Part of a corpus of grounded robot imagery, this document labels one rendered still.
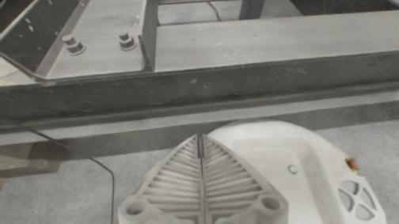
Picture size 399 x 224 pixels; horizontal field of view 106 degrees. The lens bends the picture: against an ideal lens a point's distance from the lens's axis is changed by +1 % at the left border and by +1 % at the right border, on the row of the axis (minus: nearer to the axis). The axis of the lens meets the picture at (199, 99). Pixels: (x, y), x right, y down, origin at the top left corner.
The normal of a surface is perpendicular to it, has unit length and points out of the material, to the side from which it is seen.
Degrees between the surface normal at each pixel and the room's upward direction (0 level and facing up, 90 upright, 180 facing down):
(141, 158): 0
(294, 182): 0
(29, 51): 82
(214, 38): 0
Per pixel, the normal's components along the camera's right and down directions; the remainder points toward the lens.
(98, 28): 0.00, -0.55
